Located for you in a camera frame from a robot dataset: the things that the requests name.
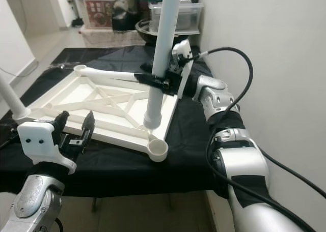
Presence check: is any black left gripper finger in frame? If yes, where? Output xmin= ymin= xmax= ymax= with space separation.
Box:
xmin=52 ymin=110 xmax=70 ymax=137
xmin=79 ymin=111 xmax=96 ymax=147

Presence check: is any white plastic table leg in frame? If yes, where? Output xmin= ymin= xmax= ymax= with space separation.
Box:
xmin=0 ymin=75 xmax=31 ymax=119
xmin=143 ymin=0 xmax=184 ymax=131
xmin=81 ymin=66 xmax=141 ymax=83

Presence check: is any black round wok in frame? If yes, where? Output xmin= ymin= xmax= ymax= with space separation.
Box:
xmin=135 ymin=19 xmax=200 ymax=46

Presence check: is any beige cloth covered bench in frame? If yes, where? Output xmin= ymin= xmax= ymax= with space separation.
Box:
xmin=81 ymin=26 xmax=143 ymax=47

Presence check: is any black table cloth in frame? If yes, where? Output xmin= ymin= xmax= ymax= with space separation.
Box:
xmin=0 ymin=46 xmax=260 ymax=199

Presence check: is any clear plastic storage container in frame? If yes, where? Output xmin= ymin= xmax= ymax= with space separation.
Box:
xmin=149 ymin=1 xmax=204 ymax=35

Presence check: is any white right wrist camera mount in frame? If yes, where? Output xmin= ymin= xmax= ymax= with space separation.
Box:
xmin=171 ymin=39 xmax=195 ymax=99

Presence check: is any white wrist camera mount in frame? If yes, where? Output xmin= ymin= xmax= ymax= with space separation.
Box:
xmin=17 ymin=121 xmax=77 ymax=174
xmin=171 ymin=39 xmax=195 ymax=99

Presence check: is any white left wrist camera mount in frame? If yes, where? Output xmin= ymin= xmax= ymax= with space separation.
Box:
xmin=17 ymin=121 xmax=77 ymax=174

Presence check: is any long thin wall cable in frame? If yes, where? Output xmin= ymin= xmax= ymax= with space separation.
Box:
xmin=0 ymin=59 xmax=39 ymax=78

